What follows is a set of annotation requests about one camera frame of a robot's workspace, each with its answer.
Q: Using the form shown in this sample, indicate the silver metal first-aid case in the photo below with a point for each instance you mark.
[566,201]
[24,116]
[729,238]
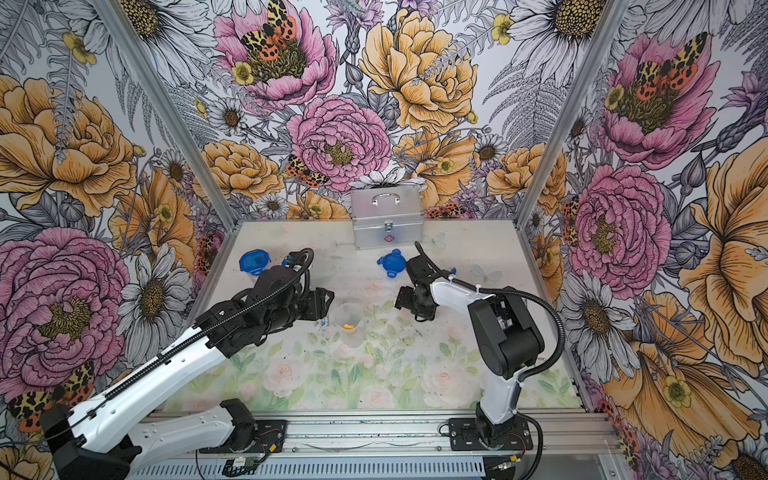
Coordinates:
[386,216]

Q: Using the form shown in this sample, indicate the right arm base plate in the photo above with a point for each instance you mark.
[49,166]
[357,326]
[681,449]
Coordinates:
[479,434]

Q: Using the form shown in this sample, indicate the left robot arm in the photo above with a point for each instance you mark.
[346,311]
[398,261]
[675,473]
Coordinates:
[105,437]

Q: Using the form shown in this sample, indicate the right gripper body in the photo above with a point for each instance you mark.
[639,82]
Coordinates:
[411,300]

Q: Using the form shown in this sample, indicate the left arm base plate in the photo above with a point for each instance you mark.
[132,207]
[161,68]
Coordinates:
[264,436]

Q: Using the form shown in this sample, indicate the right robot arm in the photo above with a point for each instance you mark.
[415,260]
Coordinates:
[507,336]

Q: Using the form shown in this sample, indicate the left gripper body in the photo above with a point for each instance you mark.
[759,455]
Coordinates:
[307,307]

